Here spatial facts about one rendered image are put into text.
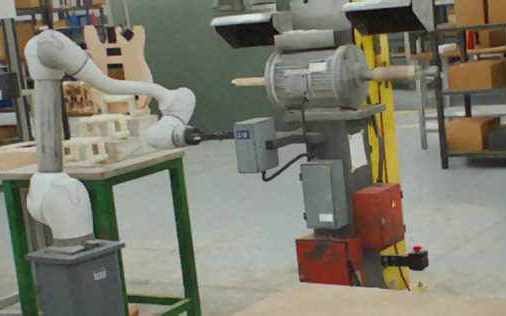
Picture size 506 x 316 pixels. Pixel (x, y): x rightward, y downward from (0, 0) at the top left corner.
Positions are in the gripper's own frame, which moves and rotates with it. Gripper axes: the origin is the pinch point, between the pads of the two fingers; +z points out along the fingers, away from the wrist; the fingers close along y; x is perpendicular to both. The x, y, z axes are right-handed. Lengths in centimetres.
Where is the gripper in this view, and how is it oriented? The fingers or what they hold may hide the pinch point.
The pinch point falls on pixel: (229, 135)
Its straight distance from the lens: 455.3
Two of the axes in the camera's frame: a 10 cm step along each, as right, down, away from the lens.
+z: 8.6, 0.0, -5.1
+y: -5.0, 2.0, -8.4
